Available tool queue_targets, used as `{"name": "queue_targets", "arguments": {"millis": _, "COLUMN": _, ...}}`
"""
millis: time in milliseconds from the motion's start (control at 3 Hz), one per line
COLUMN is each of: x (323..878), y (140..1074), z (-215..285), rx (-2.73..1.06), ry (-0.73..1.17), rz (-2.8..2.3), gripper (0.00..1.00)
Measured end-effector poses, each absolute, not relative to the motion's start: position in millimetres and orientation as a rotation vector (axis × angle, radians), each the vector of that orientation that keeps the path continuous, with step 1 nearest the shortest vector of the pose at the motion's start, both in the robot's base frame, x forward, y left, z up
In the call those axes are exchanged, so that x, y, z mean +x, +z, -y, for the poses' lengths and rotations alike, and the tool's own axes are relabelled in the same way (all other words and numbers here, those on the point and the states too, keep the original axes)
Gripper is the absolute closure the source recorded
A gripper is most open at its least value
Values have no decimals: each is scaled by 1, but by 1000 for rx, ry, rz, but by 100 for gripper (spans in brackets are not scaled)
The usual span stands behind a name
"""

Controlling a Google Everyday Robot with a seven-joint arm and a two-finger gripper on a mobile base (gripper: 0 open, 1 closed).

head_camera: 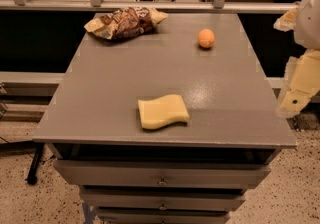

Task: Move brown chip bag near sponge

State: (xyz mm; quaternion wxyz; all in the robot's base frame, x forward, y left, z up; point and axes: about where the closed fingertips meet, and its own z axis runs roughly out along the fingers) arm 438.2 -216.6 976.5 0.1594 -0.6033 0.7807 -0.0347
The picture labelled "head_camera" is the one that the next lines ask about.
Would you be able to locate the bottom grey drawer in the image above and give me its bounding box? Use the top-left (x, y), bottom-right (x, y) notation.
top-left (96, 208), bottom-right (229, 224)

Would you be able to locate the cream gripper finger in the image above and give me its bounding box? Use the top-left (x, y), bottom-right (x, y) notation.
top-left (273, 7), bottom-right (298, 32)
top-left (276, 49), bottom-right (320, 118)

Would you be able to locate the brown chip bag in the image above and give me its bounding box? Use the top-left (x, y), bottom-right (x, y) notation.
top-left (84, 7), bottom-right (168, 40)

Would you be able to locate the top grey drawer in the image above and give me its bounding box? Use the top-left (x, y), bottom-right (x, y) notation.
top-left (54, 160), bottom-right (271, 189)

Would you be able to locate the middle grey drawer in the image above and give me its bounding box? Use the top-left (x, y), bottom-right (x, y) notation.
top-left (80, 190), bottom-right (244, 212)

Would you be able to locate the orange ball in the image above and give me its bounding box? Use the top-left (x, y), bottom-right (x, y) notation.
top-left (197, 29), bottom-right (215, 48)

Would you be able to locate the black stand leg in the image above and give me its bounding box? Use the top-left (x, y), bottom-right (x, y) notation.
top-left (26, 143), bottom-right (44, 185)

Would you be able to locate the yellow sponge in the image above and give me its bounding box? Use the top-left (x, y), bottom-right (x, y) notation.
top-left (138, 94), bottom-right (190, 130)

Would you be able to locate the grey drawer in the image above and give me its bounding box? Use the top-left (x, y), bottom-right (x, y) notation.
top-left (54, 160), bottom-right (271, 189)
top-left (96, 208), bottom-right (229, 224)
top-left (80, 190), bottom-right (244, 212)

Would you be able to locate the grey drawer cabinet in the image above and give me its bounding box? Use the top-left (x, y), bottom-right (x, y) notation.
top-left (34, 14), bottom-right (296, 224)

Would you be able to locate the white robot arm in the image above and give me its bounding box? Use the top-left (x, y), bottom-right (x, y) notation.
top-left (273, 0), bottom-right (320, 118)

